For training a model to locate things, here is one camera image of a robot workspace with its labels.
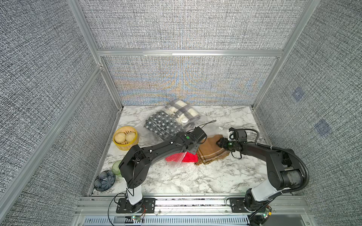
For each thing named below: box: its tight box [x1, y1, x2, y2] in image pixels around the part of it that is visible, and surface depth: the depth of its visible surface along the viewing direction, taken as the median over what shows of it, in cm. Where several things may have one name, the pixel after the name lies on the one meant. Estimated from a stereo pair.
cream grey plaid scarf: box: [164, 98, 201, 128], surface depth 109 cm
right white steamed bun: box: [125, 131, 136, 143], surface depth 96 cm
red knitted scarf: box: [165, 151, 199, 163], surface depth 87 cm
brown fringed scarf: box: [194, 134, 230, 166], surface depth 90 cm
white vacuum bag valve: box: [181, 117, 190, 123], surface depth 105 cm
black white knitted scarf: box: [143, 110, 183, 137], surface depth 103 cm
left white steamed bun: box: [114, 131, 126, 144], surface depth 96 cm
